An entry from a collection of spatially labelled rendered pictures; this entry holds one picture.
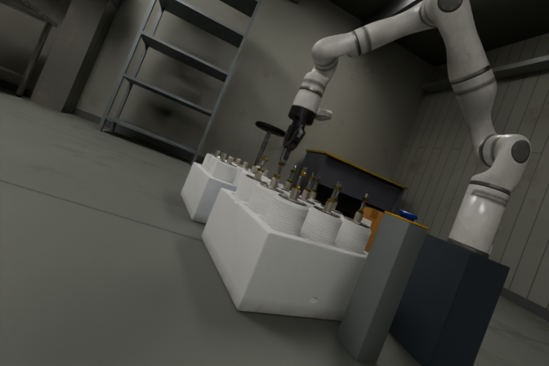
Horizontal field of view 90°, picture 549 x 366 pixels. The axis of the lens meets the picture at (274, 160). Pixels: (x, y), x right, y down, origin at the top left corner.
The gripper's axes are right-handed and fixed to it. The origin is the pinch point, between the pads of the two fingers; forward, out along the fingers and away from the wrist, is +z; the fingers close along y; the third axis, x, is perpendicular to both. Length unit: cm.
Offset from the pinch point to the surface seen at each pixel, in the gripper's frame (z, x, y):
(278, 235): 17.7, 0.2, 20.1
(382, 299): 21.6, 24.4, 27.0
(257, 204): 15.5, -3.1, 3.6
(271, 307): 33.8, 5.4, 18.7
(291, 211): 12.3, 2.2, 16.1
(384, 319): 25.8, 27.3, 26.2
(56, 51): -22, -205, -256
